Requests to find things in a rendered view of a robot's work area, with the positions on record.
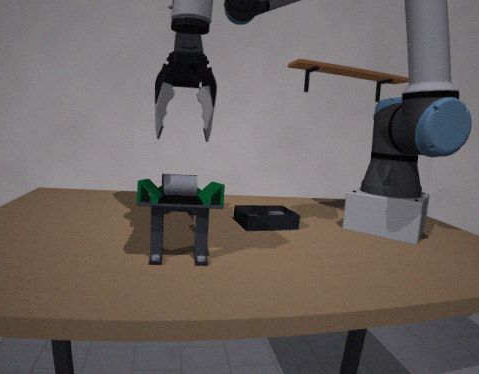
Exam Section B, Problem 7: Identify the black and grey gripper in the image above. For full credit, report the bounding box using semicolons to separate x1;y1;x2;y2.
155;17;217;142

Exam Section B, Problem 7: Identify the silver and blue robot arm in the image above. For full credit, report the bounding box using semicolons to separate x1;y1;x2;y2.
168;0;472;199

